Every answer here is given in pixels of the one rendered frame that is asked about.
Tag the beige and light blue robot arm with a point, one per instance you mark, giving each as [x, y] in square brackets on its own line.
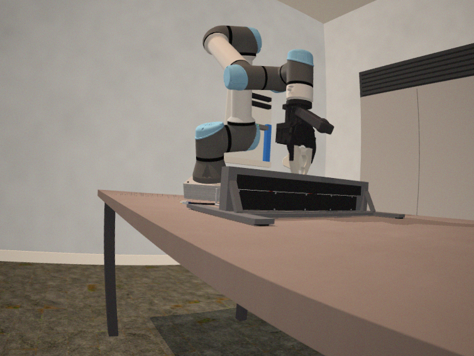
[231, 46]

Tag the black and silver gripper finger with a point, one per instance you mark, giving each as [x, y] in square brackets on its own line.
[292, 160]
[306, 157]

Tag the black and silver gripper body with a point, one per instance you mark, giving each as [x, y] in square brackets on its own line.
[303, 132]

